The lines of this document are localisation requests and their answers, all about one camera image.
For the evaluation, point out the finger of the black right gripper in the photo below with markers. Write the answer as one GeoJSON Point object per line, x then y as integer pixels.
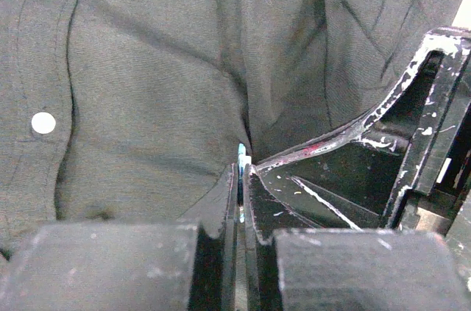
{"type": "Point", "coordinates": [358, 175]}

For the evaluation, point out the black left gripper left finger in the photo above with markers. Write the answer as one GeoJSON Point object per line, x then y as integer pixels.
{"type": "Point", "coordinates": [187, 264]}

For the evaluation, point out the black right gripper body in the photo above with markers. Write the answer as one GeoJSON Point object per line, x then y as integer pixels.
{"type": "Point", "coordinates": [444, 177]}

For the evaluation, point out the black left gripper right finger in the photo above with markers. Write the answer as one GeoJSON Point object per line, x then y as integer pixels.
{"type": "Point", "coordinates": [291, 265]}

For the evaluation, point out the black button-up shirt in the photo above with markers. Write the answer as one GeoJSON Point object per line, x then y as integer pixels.
{"type": "Point", "coordinates": [134, 109]}

